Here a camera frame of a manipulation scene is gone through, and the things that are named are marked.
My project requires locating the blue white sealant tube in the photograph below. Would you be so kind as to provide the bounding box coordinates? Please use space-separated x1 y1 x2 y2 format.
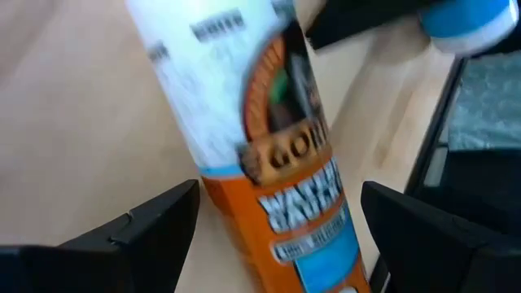
418 0 521 56

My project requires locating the black aluminium table frame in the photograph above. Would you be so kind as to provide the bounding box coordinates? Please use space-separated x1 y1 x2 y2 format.
405 52 521 245

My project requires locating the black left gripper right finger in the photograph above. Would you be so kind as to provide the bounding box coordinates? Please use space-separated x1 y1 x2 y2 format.
360 181 521 293

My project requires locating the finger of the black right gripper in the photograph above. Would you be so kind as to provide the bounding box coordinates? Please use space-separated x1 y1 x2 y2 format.
304 0 432 50

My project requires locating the orange sealant tube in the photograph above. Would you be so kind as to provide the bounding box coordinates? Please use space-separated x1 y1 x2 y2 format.
124 0 374 293

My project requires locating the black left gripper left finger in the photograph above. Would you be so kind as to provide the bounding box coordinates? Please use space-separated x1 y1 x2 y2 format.
0 178 201 293

